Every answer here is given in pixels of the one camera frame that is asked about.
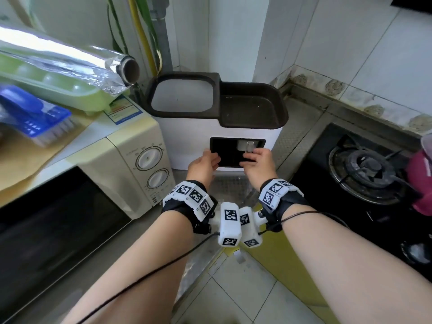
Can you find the person's right hand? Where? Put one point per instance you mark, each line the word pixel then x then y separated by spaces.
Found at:
pixel 260 167

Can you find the person's left hand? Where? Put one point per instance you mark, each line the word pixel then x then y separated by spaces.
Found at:
pixel 200 167

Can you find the person's right thumb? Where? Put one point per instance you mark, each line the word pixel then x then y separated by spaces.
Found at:
pixel 245 163

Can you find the person's left thumb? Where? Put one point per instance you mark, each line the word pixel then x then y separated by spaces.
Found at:
pixel 216 161

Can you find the person's right forearm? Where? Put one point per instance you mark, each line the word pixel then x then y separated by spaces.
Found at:
pixel 344 266

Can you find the person's left forearm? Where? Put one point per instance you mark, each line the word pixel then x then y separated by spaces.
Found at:
pixel 135 269

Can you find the white rice dispenser brown top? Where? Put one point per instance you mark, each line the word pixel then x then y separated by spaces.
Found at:
pixel 189 138

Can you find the white marker right wrist tracker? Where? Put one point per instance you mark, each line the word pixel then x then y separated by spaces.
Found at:
pixel 275 194

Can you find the white marker wrist tracker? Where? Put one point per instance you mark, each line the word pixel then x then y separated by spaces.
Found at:
pixel 194 199
pixel 275 194

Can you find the white marker left wrist tracker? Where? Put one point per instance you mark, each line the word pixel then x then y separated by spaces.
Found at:
pixel 194 199

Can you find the round microwave dial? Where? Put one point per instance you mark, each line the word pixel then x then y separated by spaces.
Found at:
pixel 158 179
pixel 148 160

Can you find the blue bordered label sticker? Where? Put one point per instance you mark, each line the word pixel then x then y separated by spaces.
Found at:
pixel 123 111

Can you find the yellow cabinet door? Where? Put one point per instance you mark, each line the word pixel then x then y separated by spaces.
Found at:
pixel 287 266

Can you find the black burner grate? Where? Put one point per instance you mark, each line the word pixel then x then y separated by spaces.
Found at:
pixel 368 168

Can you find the black glass gas stove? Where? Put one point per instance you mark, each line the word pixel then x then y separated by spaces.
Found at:
pixel 364 212

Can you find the grey metal pipe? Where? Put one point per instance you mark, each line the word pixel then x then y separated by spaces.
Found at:
pixel 162 33

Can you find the cream microwave oven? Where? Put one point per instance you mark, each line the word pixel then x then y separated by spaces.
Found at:
pixel 77 212

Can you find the green plant leaves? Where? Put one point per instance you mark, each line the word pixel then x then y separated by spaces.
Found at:
pixel 116 23

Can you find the pink container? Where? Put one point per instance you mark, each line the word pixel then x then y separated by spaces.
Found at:
pixel 420 175

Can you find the green plastic egg tray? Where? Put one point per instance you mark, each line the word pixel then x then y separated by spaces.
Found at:
pixel 57 87

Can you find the yellow paper sheet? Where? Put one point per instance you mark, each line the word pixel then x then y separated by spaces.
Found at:
pixel 40 158

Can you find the aluminium foil roll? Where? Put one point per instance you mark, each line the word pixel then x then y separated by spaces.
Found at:
pixel 60 59

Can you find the blue scrub brush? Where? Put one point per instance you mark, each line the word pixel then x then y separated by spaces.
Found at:
pixel 32 116

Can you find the black stove knob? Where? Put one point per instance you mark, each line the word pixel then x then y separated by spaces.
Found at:
pixel 418 251

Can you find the black range hood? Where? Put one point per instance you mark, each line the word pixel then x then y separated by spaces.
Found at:
pixel 413 3

